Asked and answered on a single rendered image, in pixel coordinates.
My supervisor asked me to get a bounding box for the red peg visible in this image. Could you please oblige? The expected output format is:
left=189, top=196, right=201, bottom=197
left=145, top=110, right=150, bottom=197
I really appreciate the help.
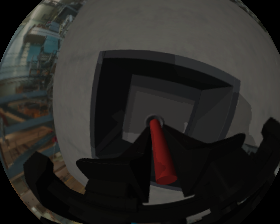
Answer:
left=149, top=119, right=177, bottom=185

